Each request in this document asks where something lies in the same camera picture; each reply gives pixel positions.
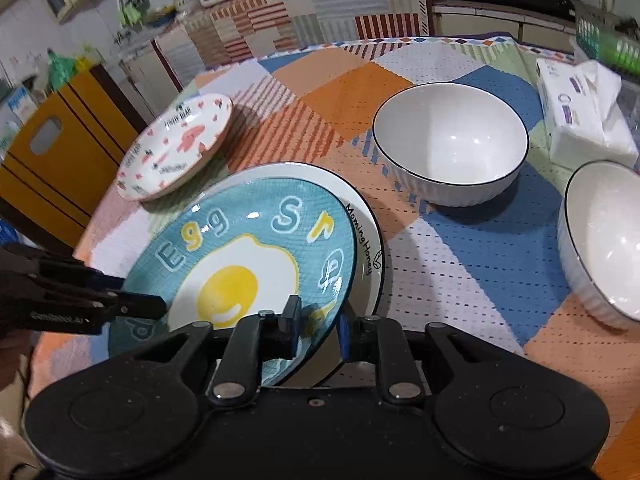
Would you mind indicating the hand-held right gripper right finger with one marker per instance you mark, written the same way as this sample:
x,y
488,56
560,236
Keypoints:
x,y
345,335

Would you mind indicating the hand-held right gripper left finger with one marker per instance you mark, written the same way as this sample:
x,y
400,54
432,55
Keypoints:
x,y
292,322

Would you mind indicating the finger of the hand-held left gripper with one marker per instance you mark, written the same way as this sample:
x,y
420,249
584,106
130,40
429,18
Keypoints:
x,y
142,307
107,282

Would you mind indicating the blue fried egg plate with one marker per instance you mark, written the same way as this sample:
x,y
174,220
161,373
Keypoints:
x,y
235,265

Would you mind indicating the white plate black rim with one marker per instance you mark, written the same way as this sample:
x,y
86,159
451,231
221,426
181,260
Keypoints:
x,y
361,225

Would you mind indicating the pink rimmed printed plate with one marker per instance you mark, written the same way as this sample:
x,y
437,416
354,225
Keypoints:
x,y
175,150

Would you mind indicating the white ribbed bowl black rim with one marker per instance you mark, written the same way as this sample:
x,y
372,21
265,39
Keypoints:
x,y
450,145
605,250

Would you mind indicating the patchwork tablecloth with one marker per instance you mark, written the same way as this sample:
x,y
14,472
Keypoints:
x,y
450,270

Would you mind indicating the yellow wooden chair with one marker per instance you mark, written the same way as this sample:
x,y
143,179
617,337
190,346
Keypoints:
x,y
75,160

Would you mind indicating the green plastic bag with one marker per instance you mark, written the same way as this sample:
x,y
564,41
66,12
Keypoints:
x,y
65,72

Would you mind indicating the blue basin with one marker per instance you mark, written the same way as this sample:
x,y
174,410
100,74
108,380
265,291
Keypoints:
x,y
160,17

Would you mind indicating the striped patchwork counter cloth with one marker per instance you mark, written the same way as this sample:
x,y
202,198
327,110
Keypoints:
x,y
300,15

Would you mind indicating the white tissue pack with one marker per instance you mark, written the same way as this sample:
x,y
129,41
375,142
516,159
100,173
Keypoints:
x,y
575,115

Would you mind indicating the green plastic basket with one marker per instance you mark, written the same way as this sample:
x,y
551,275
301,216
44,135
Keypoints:
x,y
600,45

